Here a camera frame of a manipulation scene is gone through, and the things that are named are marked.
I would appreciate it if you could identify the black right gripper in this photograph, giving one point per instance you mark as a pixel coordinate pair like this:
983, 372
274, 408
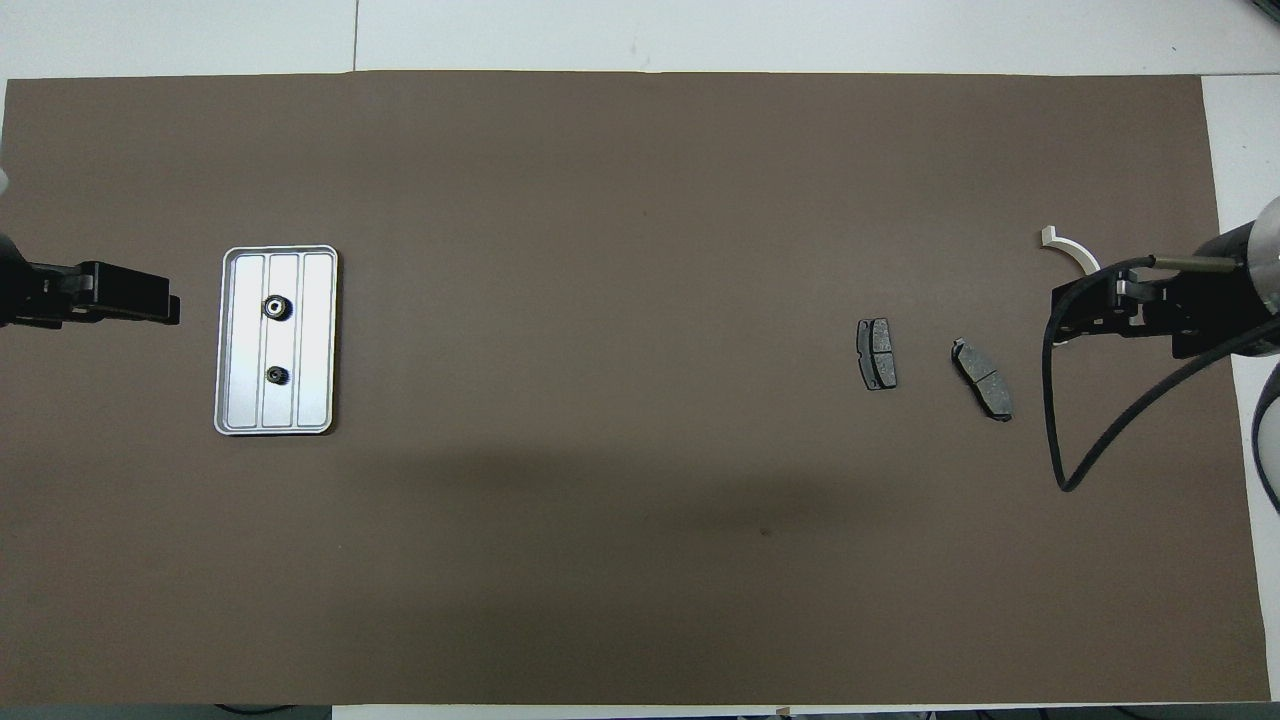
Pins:
1180, 310

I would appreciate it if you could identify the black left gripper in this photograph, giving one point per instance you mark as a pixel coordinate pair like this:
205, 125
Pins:
110, 295

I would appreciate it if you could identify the small black bearing gear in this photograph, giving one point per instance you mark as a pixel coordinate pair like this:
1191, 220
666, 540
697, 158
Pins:
277, 375

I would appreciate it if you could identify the silver metal tray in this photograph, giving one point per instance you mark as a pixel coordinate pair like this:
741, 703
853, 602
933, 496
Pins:
310, 340

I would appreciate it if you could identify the elongated dark brake pad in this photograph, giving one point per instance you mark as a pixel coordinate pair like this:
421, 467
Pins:
983, 379

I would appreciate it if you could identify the rectangular dark brake pad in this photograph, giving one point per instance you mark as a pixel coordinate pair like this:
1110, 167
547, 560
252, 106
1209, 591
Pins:
878, 353

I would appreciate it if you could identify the brown table mat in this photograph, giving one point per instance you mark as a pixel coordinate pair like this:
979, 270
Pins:
600, 300

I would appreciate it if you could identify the white semicircular plastic bracket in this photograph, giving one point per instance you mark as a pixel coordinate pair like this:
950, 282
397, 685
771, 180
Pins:
1070, 245

